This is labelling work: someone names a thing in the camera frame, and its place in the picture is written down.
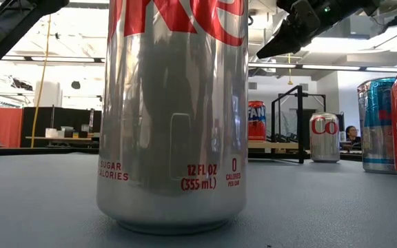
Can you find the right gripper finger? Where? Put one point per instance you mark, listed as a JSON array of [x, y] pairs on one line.
[[281, 41]]

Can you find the silver Diet Coke can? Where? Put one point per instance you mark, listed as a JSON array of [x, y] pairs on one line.
[[324, 144], [171, 103]]

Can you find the blue silver Red Bull can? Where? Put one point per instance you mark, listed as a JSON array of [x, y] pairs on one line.
[[377, 137]]

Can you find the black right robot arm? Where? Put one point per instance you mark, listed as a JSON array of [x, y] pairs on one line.
[[357, 5]]

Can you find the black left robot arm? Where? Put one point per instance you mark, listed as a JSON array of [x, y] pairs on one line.
[[2, 38]]

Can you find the person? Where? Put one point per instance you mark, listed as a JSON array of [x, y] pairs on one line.
[[351, 132]]

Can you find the wooden background table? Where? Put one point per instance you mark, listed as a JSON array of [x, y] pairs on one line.
[[64, 138]]

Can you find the white cabinet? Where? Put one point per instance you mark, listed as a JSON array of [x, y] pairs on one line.
[[48, 94]]

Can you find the white box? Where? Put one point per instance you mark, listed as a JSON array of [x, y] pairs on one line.
[[51, 133]]

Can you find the black partition panel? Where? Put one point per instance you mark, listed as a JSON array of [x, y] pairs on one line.
[[40, 120]]

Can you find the orange partition panel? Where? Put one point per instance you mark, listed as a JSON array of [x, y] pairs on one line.
[[3, 127]]

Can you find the black metal table frame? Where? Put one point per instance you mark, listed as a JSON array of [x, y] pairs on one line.
[[47, 151]]

